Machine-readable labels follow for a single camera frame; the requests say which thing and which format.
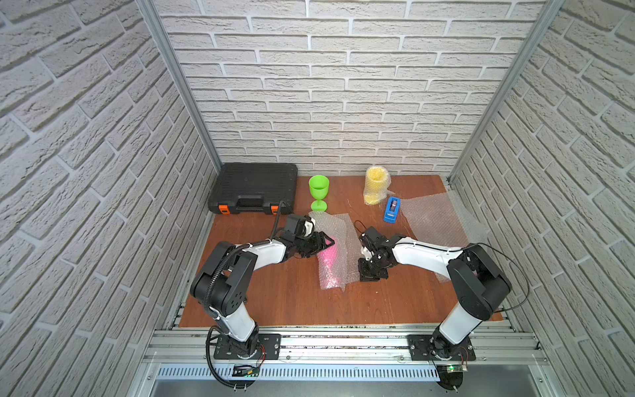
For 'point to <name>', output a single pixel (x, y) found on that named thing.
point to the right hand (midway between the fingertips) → (363, 278)
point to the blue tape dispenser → (392, 209)
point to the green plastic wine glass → (318, 187)
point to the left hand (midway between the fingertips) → (332, 242)
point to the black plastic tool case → (254, 188)
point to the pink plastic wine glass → (327, 261)
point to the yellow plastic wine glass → (376, 179)
